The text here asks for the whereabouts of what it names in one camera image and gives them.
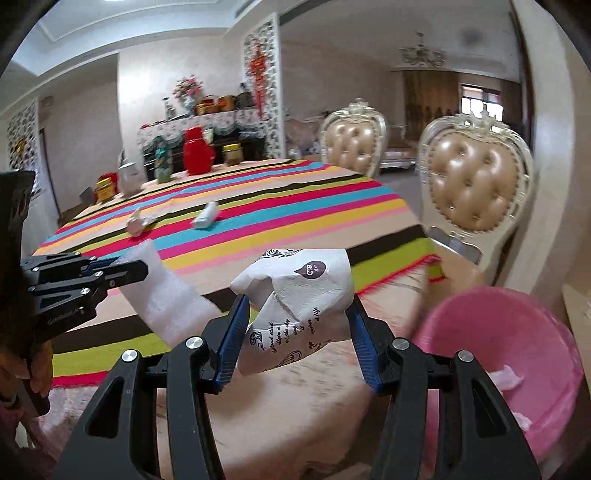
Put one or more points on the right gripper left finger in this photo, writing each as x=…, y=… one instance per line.
x=116, y=436

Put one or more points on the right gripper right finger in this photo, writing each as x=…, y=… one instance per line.
x=478, y=435

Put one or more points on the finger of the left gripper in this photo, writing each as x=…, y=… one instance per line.
x=71, y=297
x=45, y=269

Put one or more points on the white tissue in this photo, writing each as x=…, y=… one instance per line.
x=507, y=380

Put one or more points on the white foam sheet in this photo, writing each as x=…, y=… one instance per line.
x=169, y=306

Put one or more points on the printed white paper bag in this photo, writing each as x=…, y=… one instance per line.
x=300, y=296

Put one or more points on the cream paper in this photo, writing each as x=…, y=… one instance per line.
x=138, y=222

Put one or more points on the person's left hand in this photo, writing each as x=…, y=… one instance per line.
x=14, y=369

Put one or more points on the yellow lid jar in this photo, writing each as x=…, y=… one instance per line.
x=104, y=191

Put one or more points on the red gift bag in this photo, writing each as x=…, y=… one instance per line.
x=111, y=176

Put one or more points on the pink plastic basin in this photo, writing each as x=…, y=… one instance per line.
x=506, y=327

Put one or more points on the white ceramic teapot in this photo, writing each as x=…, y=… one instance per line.
x=130, y=179

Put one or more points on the striped colourful tablecloth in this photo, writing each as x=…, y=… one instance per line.
x=272, y=204

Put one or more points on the teal floral vase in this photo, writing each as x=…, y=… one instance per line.
x=163, y=167

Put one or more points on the red thermos jug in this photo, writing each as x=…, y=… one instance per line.
x=198, y=156

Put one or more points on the glass jar brown contents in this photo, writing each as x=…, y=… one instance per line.
x=232, y=154

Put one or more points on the flower bouquet in vase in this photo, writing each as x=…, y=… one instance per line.
x=188, y=91

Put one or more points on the piano with lace cover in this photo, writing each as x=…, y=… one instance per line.
x=218, y=129

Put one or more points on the near beige tufted chair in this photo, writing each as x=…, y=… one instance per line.
x=477, y=178

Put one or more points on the beige tufted chair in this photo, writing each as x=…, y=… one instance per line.
x=355, y=138
x=477, y=178

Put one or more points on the red chinese knot ornament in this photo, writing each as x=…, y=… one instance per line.
x=257, y=69

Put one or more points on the far beige tufted chair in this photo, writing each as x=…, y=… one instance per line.
x=355, y=138

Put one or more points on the brown curtains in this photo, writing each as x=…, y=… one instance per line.
x=429, y=94

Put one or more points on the chandelier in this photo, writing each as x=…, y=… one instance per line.
x=421, y=55

